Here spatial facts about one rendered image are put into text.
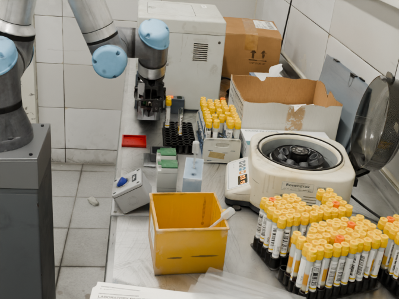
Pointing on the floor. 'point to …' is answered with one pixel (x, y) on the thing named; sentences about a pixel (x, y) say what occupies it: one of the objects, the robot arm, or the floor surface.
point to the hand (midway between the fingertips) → (148, 111)
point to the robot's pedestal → (27, 241)
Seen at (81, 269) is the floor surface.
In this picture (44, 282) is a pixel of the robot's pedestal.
